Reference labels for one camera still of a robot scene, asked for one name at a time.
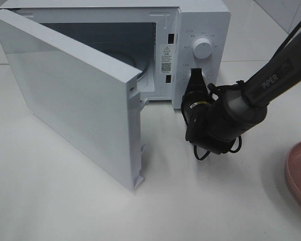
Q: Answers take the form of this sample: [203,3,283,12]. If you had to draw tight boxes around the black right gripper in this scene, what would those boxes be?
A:
[181,68,215,141]

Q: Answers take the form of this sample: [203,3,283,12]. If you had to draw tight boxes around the white microwave door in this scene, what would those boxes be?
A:
[0,10,144,190]

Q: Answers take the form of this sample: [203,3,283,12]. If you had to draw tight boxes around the pink plate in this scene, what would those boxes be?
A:
[284,141,301,206]

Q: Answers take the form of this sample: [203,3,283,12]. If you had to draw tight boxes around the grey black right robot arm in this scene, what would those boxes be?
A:
[181,31,301,155]

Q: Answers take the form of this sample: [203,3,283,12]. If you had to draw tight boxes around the lower white microwave knob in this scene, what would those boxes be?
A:
[202,70,209,81]

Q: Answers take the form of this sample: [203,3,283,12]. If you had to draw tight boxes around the white microwave knob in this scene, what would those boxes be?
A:
[192,37,213,59]
[202,70,209,81]

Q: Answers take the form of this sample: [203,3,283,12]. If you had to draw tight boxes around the upper white microwave knob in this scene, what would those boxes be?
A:
[192,37,213,59]

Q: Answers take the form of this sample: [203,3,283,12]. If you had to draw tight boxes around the white microwave oven body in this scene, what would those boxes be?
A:
[0,1,231,109]

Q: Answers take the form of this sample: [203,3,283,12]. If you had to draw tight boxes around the glass microwave turntable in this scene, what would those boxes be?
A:
[131,55,150,81]

